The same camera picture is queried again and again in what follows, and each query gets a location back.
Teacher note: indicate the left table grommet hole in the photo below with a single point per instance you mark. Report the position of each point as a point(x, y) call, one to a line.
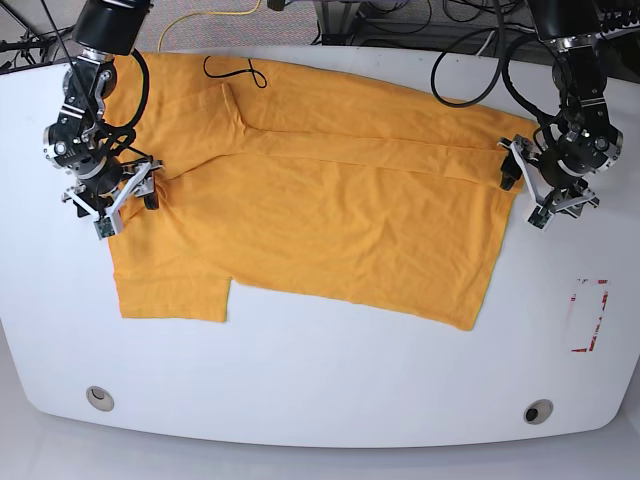
point(100, 399)

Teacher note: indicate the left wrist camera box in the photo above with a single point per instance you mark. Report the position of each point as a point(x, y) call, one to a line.
point(539, 217)

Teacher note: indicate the right table grommet hole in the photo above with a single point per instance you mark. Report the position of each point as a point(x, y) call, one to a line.
point(538, 412)

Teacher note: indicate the red tape rectangle marking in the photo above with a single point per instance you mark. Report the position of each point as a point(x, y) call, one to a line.
point(587, 307)

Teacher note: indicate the table grommet hole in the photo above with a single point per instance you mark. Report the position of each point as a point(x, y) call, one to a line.
point(538, 412)
point(100, 399)

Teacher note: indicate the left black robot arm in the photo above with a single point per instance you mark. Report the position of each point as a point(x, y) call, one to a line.
point(570, 27)

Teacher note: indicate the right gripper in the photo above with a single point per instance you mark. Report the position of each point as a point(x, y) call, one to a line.
point(137, 178)

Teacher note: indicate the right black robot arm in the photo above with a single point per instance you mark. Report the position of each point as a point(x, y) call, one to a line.
point(80, 141)

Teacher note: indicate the yellow T-shirt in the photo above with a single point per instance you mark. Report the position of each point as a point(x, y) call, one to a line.
point(322, 183)

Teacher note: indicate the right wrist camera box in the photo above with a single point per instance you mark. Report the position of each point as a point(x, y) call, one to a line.
point(108, 226)

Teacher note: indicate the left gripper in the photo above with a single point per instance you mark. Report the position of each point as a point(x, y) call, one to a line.
point(554, 178)

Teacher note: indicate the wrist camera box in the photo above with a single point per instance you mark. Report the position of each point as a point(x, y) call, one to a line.
point(539, 217)
point(108, 226)

